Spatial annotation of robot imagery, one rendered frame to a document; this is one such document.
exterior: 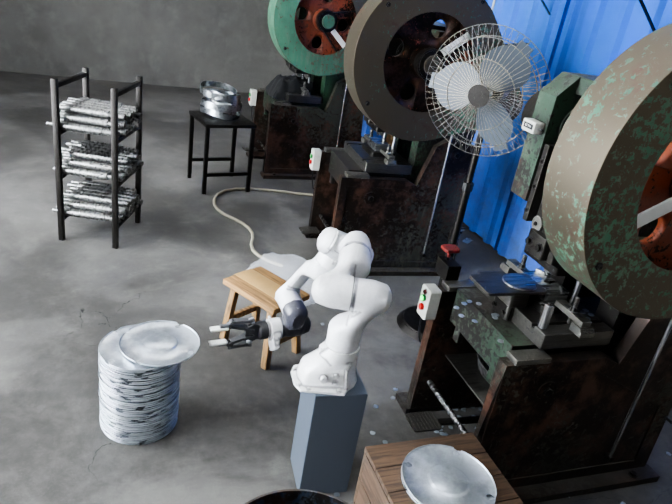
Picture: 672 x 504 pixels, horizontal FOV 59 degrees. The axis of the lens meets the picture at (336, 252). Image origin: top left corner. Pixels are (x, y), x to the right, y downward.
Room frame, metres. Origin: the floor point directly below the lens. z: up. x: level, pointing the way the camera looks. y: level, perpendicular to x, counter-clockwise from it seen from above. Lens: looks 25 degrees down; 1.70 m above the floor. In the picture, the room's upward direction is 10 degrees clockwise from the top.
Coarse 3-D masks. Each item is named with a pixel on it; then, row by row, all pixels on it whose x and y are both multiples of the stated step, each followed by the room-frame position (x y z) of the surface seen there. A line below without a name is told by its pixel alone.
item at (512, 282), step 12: (480, 276) 1.96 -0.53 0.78; (492, 276) 1.97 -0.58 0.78; (504, 276) 1.98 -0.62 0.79; (516, 276) 2.00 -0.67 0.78; (528, 276) 2.03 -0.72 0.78; (480, 288) 1.88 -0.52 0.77; (492, 288) 1.88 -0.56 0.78; (504, 288) 1.89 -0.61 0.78; (516, 288) 1.90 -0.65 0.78; (528, 288) 1.91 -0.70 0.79; (540, 288) 1.94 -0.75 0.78; (504, 300) 1.93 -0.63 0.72; (516, 300) 1.90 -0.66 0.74; (504, 312) 1.91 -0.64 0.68
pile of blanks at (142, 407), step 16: (112, 368) 1.67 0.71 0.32; (160, 368) 1.70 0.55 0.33; (176, 368) 1.78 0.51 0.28; (112, 384) 1.66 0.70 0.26; (128, 384) 1.65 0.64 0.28; (144, 384) 1.67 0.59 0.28; (160, 384) 1.70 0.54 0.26; (176, 384) 1.78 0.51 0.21; (112, 400) 1.66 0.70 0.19; (128, 400) 1.65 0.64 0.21; (144, 400) 1.66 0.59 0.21; (160, 400) 1.72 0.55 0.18; (176, 400) 1.80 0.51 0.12; (112, 416) 1.67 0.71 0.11; (128, 416) 1.65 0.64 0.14; (144, 416) 1.67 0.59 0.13; (160, 416) 1.70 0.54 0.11; (176, 416) 1.80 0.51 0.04; (112, 432) 1.66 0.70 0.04; (128, 432) 1.66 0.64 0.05; (144, 432) 1.67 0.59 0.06; (160, 432) 1.71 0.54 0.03
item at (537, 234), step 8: (536, 216) 2.02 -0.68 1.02; (536, 224) 2.00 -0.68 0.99; (536, 232) 1.98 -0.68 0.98; (544, 232) 1.98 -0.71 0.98; (528, 240) 1.98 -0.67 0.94; (536, 240) 1.96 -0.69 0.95; (544, 240) 1.93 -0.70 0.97; (528, 248) 1.99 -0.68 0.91; (536, 248) 1.93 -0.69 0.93; (544, 248) 1.92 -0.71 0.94; (536, 256) 1.94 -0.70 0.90; (544, 256) 1.92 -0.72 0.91; (552, 256) 1.91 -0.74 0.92; (552, 264) 1.91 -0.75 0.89
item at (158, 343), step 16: (160, 320) 1.97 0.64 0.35; (128, 336) 1.84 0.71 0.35; (144, 336) 1.85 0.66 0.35; (160, 336) 1.86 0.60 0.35; (176, 336) 1.89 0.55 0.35; (192, 336) 1.90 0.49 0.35; (128, 352) 1.74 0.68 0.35; (144, 352) 1.76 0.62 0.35; (160, 352) 1.77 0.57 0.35; (176, 352) 1.79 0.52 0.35
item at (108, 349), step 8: (120, 328) 1.88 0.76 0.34; (128, 328) 1.90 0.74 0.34; (112, 336) 1.83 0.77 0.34; (120, 336) 1.84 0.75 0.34; (104, 344) 1.77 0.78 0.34; (112, 344) 1.78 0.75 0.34; (104, 352) 1.73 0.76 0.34; (112, 352) 1.74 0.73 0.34; (120, 352) 1.74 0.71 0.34; (104, 360) 1.68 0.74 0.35; (120, 360) 1.70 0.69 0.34; (128, 360) 1.71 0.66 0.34; (120, 368) 1.65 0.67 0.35; (128, 368) 1.66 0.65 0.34; (136, 368) 1.67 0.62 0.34; (144, 368) 1.68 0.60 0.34; (152, 368) 1.68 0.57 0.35
